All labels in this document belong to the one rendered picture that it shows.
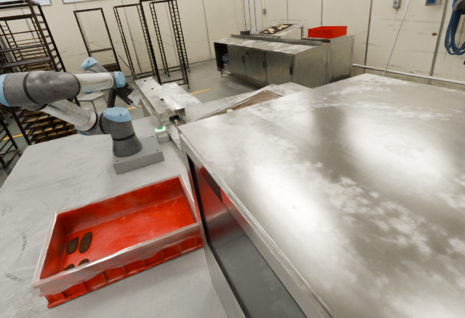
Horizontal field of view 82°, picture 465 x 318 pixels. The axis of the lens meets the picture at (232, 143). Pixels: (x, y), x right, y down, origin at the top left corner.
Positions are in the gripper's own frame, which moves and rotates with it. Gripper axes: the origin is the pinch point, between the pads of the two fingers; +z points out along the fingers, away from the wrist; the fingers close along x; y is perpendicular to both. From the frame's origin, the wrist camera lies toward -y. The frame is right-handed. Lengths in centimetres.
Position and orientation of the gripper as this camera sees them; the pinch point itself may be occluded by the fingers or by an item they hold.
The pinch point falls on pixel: (135, 107)
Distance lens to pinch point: 172.2
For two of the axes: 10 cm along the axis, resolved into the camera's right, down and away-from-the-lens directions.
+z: 5.0, 5.3, 6.8
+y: 5.3, -8.1, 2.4
